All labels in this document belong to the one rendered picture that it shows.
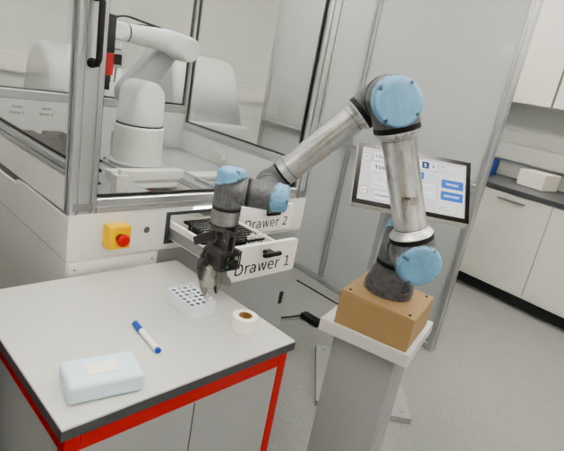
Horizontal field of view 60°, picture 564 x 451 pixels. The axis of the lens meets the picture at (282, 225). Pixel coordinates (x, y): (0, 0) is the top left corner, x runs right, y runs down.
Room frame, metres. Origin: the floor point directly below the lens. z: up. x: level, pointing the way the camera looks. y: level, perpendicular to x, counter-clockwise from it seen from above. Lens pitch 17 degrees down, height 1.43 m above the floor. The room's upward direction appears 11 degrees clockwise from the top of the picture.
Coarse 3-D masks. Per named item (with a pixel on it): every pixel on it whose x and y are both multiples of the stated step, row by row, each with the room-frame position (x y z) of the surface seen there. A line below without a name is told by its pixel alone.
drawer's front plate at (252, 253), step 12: (276, 240) 1.47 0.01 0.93; (288, 240) 1.49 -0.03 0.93; (252, 252) 1.38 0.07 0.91; (288, 252) 1.50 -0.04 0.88; (240, 264) 1.34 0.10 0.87; (264, 264) 1.42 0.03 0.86; (288, 264) 1.51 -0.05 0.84; (228, 276) 1.31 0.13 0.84; (240, 276) 1.35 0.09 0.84; (252, 276) 1.39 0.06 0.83
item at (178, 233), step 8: (208, 216) 1.69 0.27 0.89; (176, 224) 1.54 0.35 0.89; (184, 224) 1.61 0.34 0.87; (240, 224) 1.67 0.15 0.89; (176, 232) 1.52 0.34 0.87; (184, 232) 1.49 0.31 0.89; (256, 232) 1.61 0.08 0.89; (176, 240) 1.51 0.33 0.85; (184, 240) 1.48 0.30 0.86; (192, 240) 1.46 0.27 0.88; (264, 240) 1.58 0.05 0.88; (272, 240) 1.56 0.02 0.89; (184, 248) 1.48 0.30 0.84; (192, 248) 1.45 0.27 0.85; (200, 248) 1.43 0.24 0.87
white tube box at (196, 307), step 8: (168, 288) 1.25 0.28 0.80; (176, 288) 1.27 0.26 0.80; (184, 288) 1.29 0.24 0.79; (192, 288) 1.29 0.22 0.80; (168, 296) 1.25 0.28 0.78; (176, 296) 1.22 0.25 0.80; (184, 296) 1.23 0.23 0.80; (192, 296) 1.24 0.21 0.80; (200, 296) 1.25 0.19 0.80; (176, 304) 1.22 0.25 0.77; (184, 304) 1.19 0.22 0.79; (192, 304) 1.20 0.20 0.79; (200, 304) 1.19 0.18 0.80; (208, 304) 1.21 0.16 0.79; (184, 312) 1.19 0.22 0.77; (192, 312) 1.18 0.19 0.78; (200, 312) 1.19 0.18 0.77; (208, 312) 1.21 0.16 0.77
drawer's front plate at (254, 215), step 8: (248, 208) 1.78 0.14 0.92; (256, 208) 1.81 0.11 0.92; (288, 208) 1.95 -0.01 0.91; (240, 216) 1.76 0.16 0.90; (248, 216) 1.79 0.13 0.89; (256, 216) 1.82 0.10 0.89; (264, 216) 1.85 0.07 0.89; (272, 216) 1.88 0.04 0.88; (280, 216) 1.92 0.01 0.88; (288, 216) 1.96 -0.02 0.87; (248, 224) 1.79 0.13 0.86; (256, 224) 1.82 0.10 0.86; (272, 224) 1.89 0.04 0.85; (280, 224) 1.93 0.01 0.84; (288, 224) 1.96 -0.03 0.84
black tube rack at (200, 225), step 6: (186, 222) 1.56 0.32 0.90; (192, 222) 1.57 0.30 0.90; (198, 222) 1.58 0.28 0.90; (204, 222) 1.60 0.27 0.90; (186, 228) 1.58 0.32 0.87; (192, 228) 1.59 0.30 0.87; (198, 228) 1.52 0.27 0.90; (204, 228) 1.53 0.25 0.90; (240, 228) 1.60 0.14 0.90; (246, 228) 1.61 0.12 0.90; (240, 234) 1.53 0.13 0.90; (246, 234) 1.54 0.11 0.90
